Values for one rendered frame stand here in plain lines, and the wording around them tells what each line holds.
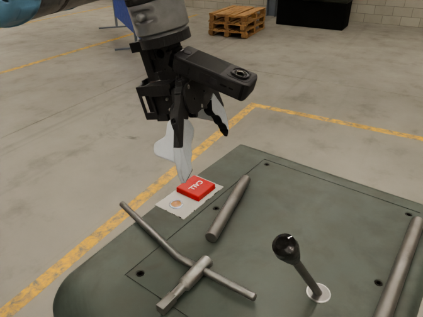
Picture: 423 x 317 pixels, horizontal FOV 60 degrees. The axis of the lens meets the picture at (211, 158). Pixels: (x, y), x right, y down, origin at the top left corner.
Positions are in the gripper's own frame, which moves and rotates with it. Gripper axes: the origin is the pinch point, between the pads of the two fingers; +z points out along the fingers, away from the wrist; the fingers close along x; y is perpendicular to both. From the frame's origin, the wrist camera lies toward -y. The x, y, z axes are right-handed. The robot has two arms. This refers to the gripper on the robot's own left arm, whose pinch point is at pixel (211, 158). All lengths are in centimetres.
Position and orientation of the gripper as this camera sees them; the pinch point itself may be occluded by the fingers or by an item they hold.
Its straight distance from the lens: 58.7
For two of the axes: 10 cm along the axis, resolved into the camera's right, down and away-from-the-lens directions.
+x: -4.4, 5.1, -7.4
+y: -8.6, -0.2, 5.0
